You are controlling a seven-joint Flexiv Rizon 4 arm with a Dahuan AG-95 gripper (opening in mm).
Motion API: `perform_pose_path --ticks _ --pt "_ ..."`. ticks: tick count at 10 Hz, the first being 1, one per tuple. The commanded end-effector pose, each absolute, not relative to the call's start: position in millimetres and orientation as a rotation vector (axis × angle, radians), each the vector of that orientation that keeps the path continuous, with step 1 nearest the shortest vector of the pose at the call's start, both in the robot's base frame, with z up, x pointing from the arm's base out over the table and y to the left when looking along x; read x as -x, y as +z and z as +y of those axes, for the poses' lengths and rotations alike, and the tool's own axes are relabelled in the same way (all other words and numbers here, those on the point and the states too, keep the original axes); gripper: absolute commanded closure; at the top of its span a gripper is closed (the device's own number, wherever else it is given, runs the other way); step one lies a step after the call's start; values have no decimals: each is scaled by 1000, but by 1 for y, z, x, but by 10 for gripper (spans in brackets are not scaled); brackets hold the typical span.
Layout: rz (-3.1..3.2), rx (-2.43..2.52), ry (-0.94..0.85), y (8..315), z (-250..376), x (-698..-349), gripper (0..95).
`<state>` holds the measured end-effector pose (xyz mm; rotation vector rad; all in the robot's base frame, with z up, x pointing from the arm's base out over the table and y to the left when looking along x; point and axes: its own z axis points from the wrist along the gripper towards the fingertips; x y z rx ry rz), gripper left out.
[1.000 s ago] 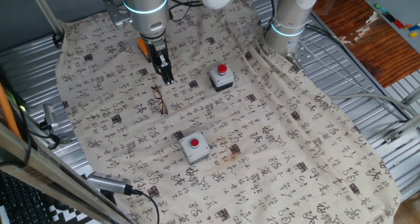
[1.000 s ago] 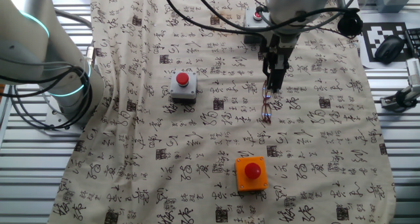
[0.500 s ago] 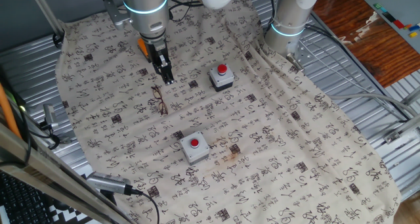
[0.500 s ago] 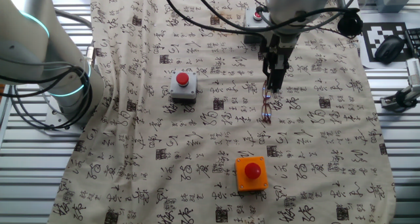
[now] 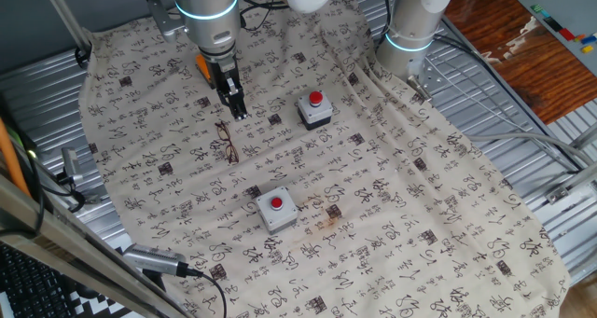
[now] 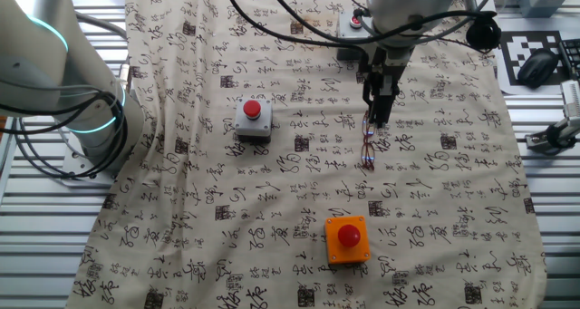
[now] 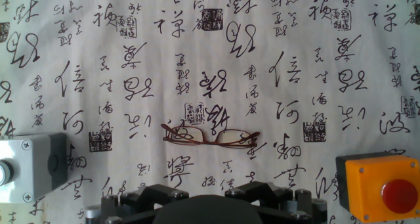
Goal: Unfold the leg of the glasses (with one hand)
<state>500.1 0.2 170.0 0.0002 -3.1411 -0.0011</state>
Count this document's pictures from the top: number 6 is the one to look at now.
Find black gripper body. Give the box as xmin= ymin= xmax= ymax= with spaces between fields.
xmin=359 ymin=48 xmax=386 ymax=98

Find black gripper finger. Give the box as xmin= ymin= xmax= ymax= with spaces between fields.
xmin=363 ymin=91 xmax=379 ymax=125
xmin=376 ymin=93 xmax=396 ymax=130

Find red-framed glasses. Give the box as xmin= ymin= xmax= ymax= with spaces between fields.
xmin=360 ymin=111 xmax=378 ymax=172

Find grey box flat red button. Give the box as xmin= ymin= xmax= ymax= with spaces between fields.
xmin=335 ymin=7 xmax=377 ymax=62

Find grey box domed red button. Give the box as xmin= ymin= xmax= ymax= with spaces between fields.
xmin=234 ymin=96 xmax=274 ymax=143

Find black white marker sheet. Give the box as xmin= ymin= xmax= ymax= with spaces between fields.
xmin=487 ymin=17 xmax=580 ymax=96

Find orange box red button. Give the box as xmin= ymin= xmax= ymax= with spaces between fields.
xmin=324 ymin=215 xmax=372 ymax=266

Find black computer mouse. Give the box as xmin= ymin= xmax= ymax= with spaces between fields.
xmin=517 ymin=48 xmax=560 ymax=90

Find beige calligraphy print cloth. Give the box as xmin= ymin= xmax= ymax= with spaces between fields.
xmin=65 ymin=0 xmax=547 ymax=309

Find grey box green button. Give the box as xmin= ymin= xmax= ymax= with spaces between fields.
xmin=518 ymin=0 xmax=570 ymax=19

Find black keyboard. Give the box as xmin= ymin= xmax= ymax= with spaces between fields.
xmin=557 ymin=37 xmax=580 ymax=82

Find silver base connector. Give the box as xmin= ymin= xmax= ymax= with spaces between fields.
xmin=118 ymin=63 xmax=133 ymax=95

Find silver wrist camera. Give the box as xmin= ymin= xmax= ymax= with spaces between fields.
xmin=379 ymin=66 xmax=402 ymax=97

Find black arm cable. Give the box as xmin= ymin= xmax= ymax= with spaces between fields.
xmin=264 ymin=0 xmax=502 ymax=52
xmin=220 ymin=0 xmax=371 ymax=74

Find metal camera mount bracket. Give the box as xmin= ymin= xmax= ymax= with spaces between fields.
xmin=524 ymin=116 xmax=580 ymax=156

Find black base cable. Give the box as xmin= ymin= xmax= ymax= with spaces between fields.
xmin=0 ymin=91 xmax=129 ymax=182

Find grey base cable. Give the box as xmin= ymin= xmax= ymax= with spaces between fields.
xmin=74 ymin=12 xmax=131 ymax=41

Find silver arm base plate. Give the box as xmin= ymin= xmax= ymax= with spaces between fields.
xmin=61 ymin=139 xmax=121 ymax=183

